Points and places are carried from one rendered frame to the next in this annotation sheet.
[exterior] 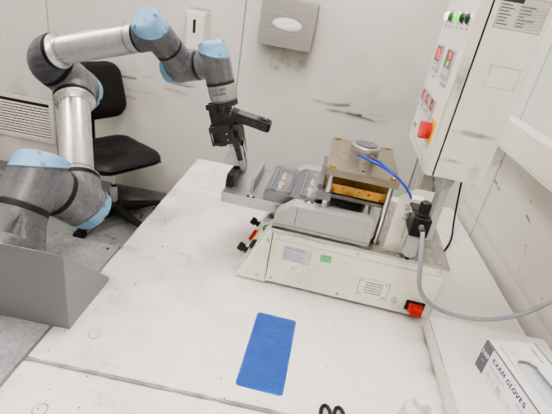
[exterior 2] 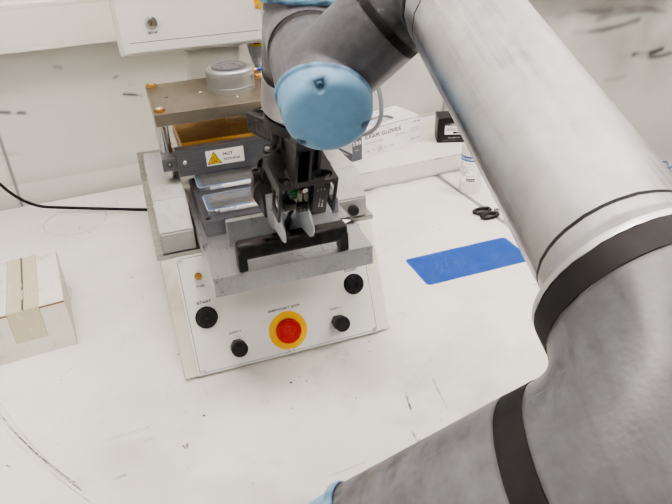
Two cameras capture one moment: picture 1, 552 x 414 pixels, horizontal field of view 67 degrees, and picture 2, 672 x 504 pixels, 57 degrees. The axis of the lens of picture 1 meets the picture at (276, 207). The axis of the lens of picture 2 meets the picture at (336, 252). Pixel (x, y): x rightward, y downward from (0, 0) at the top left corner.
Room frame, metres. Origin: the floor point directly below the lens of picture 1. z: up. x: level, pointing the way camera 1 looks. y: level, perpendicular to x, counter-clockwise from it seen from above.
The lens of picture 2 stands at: (1.36, 0.80, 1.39)
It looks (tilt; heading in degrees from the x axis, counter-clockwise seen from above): 31 degrees down; 246
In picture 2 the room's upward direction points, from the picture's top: 2 degrees counter-clockwise
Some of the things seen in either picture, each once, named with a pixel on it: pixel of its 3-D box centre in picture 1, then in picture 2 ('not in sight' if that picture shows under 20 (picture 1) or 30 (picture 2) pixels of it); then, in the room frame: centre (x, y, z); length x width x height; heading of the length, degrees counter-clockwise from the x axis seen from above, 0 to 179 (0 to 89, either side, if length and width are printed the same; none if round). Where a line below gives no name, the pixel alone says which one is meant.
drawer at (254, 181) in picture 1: (281, 187); (268, 213); (1.12, -0.01, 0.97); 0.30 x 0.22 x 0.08; 84
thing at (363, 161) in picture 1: (372, 171); (241, 97); (1.07, -0.24, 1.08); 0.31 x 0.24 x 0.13; 174
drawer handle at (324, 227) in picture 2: (236, 171); (292, 244); (1.13, 0.13, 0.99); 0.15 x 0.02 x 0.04; 174
